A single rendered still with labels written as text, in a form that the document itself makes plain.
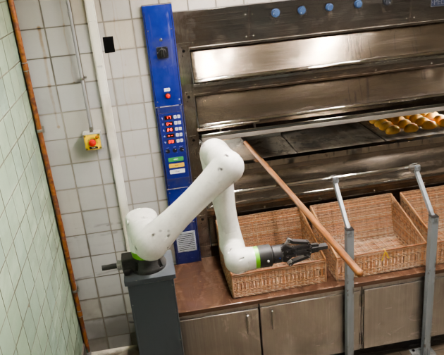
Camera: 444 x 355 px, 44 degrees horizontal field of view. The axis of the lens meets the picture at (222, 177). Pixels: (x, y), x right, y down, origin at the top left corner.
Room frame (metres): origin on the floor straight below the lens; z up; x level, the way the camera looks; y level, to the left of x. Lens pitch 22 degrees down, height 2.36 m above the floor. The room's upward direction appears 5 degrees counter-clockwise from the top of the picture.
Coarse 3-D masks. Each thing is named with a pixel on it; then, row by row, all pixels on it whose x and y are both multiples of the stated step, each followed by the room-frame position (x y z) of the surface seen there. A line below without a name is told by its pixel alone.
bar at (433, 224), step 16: (336, 176) 2.82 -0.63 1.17; (352, 176) 2.82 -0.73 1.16; (416, 176) 2.86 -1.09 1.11; (240, 192) 2.75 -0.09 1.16; (336, 192) 2.77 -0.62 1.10; (432, 208) 2.70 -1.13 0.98; (432, 224) 2.64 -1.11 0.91; (352, 240) 2.59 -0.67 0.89; (432, 240) 2.64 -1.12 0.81; (352, 256) 2.59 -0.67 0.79; (432, 256) 2.64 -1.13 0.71; (352, 272) 2.59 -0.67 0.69; (432, 272) 2.65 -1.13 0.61; (352, 288) 2.59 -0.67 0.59; (432, 288) 2.65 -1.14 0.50; (352, 304) 2.59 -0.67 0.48; (432, 304) 2.65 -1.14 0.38; (352, 320) 2.59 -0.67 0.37; (352, 336) 2.59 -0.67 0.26; (352, 352) 2.59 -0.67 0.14; (416, 352) 2.69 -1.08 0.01; (432, 352) 2.68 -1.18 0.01
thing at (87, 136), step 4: (84, 132) 2.98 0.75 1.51; (88, 132) 2.98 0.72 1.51; (92, 132) 2.97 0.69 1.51; (96, 132) 2.96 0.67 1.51; (100, 132) 2.97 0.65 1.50; (84, 136) 2.95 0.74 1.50; (88, 136) 2.95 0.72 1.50; (92, 136) 2.95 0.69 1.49; (100, 136) 2.96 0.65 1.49; (84, 140) 2.95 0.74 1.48; (88, 140) 2.95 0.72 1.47; (96, 140) 2.96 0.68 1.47; (100, 140) 2.96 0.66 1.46; (84, 144) 2.95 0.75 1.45; (88, 144) 2.95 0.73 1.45; (96, 144) 2.96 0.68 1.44; (100, 144) 2.96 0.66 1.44; (88, 148) 2.95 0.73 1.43; (92, 148) 2.95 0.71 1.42; (96, 148) 2.96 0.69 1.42; (100, 148) 2.96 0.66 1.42
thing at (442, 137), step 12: (360, 144) 3.27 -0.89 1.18; (372, 144) 3.25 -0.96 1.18; (384, 144) 3.24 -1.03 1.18; (396, 144) 3.25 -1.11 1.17; (408, 144) 3.26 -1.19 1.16; (420, 144) 3.27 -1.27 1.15; (276, 156) 3.20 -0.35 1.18; (288, 156) 3.18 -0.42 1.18; (300, 156) 3.17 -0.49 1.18; (312, 156) 3.18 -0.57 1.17; (324, 156) 3.19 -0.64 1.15; (336, 156) 3.20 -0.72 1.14; (252, 168) 3.14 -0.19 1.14
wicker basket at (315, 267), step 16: (288, 208) 3.13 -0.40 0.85; (240, 224) 3.07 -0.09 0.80; (256, 224) 3.08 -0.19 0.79; (272, 224) 3.09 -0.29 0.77; (288, 224) 3.10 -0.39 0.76; (304, 224) 3.03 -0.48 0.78; (256, 240) 3.05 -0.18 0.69; (272, 240) 3.06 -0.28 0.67; (320, 256) 2.75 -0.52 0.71; (224, 272) 2.88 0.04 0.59; (256, 272) 2.62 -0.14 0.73; (272, 272) 2.64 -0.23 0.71; (288, 272) 2.65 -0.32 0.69; (304, 272) 2.80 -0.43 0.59; (320, 272) 2.77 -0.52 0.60; (240, 288) 2.61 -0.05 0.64; (256, 288) 2.62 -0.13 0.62; (272, 288) 2.64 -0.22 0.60; (288, 288) 2.65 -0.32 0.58
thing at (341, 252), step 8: (248, 144) 3.39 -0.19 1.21; (256, 152) 3.23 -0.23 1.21; (272, 176) 2.85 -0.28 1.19; (280, 184) 2.71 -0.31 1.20; (288, 192) 2.59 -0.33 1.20; (296, 200) 2.49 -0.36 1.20; (304, 208) 2.38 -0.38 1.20; (312, 216) 2.29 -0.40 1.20; (320, 224) 2.21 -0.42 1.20; (320, 232) 2.16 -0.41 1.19; (328, 232) 2.13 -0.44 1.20; (328, 240) 2.07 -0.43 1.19; (336, 248) 1.99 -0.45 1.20; (344, 256) 1.92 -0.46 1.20; (352, 264) 1.85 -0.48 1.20; (360, 272) 1.80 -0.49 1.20
